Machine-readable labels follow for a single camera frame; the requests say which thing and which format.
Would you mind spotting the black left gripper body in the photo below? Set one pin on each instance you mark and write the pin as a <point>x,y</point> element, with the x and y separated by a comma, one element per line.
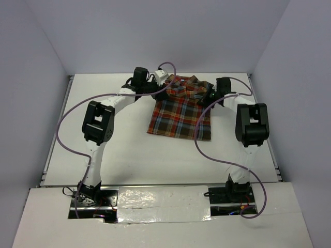
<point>149,87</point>

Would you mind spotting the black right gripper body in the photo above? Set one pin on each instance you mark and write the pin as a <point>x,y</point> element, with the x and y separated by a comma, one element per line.
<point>211,96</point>

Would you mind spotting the plaid long sleeve shirt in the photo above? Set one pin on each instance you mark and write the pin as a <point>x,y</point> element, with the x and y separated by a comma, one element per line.
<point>178,115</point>

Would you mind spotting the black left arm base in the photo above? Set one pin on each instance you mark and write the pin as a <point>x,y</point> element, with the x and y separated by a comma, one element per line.
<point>92,198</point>

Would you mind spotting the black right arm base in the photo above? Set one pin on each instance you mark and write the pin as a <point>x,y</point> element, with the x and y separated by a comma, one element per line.
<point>232,192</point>

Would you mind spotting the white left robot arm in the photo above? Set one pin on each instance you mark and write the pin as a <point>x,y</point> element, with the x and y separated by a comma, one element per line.
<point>98,124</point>

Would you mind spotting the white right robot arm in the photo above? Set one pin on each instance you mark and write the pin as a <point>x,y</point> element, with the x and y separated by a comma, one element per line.
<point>251,126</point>

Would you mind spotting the glossy white tape patch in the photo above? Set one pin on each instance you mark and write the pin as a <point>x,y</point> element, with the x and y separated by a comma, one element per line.
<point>178,204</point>

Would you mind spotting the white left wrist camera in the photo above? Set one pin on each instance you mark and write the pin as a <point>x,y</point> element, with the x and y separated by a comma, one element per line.
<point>161,76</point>

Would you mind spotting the aluminium table frame rail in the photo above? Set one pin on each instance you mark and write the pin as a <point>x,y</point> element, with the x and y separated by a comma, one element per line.
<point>276,166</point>

